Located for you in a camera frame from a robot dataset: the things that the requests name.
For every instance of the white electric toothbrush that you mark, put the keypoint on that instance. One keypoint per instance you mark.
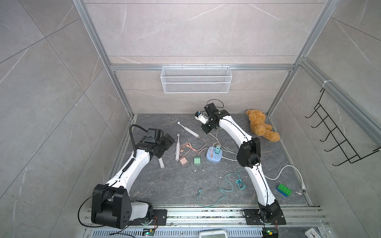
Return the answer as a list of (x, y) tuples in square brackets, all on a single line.
[(189, 130), (161, 163), (177, 155)]

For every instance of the white wire mesh basket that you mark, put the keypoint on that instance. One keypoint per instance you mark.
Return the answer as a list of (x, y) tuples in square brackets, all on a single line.
[(196, 79)]

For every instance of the teal charger plug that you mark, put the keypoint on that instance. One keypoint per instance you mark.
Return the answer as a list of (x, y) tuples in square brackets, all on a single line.
[(217, 149)]

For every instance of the pink charger plug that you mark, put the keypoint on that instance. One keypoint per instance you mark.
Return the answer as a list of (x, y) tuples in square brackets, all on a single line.
[(183, 161)]

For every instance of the green charger plug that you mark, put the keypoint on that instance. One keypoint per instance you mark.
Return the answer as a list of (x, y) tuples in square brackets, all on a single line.
[(197, 160)]

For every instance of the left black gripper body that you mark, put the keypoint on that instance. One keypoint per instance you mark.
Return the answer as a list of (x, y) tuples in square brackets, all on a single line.
[(163, 145)]

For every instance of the blue power strip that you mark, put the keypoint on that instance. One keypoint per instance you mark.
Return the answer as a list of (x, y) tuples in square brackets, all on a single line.
[(212, 157)]

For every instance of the green toy brick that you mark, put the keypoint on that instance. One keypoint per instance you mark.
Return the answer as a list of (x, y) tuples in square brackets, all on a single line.
[(284, 190)]

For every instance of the black wire hook rack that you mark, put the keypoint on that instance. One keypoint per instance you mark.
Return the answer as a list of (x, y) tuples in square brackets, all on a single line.
[(340, 141)]

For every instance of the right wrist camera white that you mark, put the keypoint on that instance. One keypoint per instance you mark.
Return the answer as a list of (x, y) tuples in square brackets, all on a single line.
[(201, 117)]

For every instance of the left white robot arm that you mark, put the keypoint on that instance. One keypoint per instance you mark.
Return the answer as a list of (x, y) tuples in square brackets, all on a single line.
[(111, 205)]

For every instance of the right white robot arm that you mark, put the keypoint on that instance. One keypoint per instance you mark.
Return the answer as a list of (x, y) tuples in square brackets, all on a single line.
[(248, 156)]

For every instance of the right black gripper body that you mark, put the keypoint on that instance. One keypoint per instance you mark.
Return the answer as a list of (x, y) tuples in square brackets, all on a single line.
[(209, 127)]

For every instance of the brown teddy bear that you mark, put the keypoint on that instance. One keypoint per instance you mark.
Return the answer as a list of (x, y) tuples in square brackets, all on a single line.
[(259, 127)]

